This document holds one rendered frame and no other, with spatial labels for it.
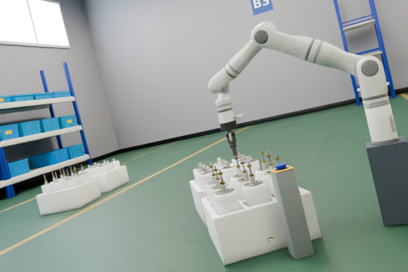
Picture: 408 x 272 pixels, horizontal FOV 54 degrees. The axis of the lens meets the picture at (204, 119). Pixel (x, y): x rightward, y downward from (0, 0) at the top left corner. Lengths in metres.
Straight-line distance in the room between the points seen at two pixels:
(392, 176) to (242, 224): 0.58
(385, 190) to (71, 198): 2.69
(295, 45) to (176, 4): 7.31
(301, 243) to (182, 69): 7.41
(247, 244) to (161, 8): 7.72
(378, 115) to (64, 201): 2.79
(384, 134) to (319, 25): 6.46
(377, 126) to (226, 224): 0.67
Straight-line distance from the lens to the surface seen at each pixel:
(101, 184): 4.17
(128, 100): 9.34
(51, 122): 7.08
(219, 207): 1.58
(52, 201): 3.80
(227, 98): 1.80
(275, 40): 1.63
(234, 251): 1.58
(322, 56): 1.62
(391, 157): 1.63
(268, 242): 1.61
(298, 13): 8.08
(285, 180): 1.44
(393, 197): 1.66
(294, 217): 1.47
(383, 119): 1.63
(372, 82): 1.61
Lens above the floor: 0.59
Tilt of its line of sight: 2 degrees down
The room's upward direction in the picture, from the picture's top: 14 degrees counter-clockwise
